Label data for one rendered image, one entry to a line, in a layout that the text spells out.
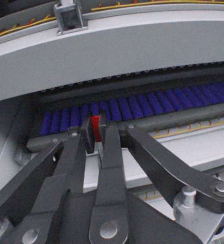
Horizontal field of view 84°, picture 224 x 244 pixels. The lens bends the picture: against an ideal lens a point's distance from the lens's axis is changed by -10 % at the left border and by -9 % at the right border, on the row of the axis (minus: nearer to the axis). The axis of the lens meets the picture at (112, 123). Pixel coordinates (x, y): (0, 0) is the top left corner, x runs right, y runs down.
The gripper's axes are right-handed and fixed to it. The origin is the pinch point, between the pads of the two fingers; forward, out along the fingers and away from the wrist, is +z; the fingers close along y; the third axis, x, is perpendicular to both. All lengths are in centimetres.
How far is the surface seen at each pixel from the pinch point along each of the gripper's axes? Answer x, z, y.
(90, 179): -8.1, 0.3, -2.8
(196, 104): -1.9, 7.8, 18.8
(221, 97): -1.4, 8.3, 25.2
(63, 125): -1.3, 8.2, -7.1
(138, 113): -1.5, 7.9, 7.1
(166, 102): -0.8, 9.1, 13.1
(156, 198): -24.3, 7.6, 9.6
